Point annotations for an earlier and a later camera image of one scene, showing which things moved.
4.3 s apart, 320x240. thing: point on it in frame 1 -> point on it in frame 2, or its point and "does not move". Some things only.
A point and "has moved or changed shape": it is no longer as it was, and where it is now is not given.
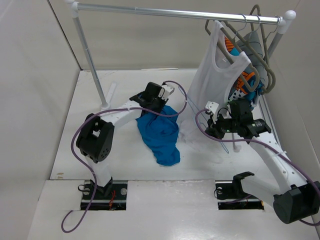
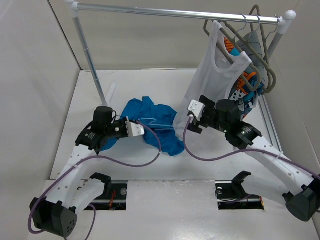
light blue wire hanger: (203, 115) -> (151, 123)
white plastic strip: (111, 92) does not move
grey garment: (251, 45) does not move
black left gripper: (162, 102) -> (123, 121)
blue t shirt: (161, 133) has moved or changed shape
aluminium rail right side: (267, 115) does not move
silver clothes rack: (283, 22) does not move
